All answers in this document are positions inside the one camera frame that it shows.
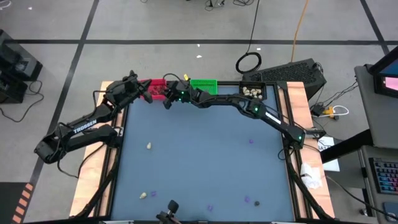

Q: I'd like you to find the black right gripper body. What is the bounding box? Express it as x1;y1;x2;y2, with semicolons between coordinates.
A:
162;80;200;110

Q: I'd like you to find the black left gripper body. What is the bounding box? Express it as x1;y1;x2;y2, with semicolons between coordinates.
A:
105;70;154;105

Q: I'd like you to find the red plastic basket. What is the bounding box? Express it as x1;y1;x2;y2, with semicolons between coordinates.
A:
139;78;168;101

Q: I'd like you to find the green plastic basket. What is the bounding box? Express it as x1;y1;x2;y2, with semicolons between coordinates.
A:
189;78;218;96

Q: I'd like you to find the black plastic basket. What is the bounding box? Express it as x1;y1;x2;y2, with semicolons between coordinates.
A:
238;80;267;101

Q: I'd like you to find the wooden side board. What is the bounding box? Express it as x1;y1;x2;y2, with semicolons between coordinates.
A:
285;81;335;218
68;81;121;218

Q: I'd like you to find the black perforated computer case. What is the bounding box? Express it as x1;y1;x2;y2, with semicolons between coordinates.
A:
242;58;327;100

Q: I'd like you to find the large black equipment case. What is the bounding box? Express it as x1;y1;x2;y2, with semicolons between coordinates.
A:
0;29;44;82

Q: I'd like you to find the small black equipment case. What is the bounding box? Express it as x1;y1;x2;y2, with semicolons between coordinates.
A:
0;74;29;105

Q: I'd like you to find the black handheld device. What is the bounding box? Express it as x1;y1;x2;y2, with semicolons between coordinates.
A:
155;199;182;224

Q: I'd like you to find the black power brick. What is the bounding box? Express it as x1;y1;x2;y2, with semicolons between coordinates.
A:
310;104;326;118

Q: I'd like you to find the crumpled white paper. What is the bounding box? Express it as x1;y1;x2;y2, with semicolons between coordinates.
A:
299;162;323;190

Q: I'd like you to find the orange striped floor mat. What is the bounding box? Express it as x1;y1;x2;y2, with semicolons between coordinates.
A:
0;182;34;224

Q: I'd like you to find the white paper sheet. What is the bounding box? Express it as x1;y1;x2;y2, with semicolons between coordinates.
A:
316;136;341;172

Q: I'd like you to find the black diagonal beam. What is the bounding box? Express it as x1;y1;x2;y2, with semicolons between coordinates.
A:
320;129;374;164

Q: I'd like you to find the grey desk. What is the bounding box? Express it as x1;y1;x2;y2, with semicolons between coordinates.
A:
353;63;398;224

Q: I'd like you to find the small screen device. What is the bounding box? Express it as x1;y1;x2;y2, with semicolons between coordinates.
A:
372;74;398;99

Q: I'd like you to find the black monitor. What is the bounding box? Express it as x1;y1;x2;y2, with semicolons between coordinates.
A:
368;45;398;77

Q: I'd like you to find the backlit keyboard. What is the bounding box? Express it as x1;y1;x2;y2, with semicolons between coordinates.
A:
368;157;398;195

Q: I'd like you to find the computer mouse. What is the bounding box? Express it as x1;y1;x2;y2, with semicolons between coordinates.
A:
381;201;398;222

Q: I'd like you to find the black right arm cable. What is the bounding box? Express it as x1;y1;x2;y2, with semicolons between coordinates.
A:
162;73;187;83

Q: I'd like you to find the black coiled cable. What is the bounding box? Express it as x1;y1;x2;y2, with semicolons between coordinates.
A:
234;0;262;75

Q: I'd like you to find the black floor cable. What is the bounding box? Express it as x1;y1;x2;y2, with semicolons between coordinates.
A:
0;80;45;124

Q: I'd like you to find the black cable bundle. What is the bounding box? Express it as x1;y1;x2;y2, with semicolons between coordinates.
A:
203;0;259;7

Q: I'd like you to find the yellow hanging cable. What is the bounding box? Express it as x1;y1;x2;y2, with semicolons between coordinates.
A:
290;0;310;63

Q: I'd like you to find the white cable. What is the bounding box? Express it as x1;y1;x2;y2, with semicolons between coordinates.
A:
331;105;349;117

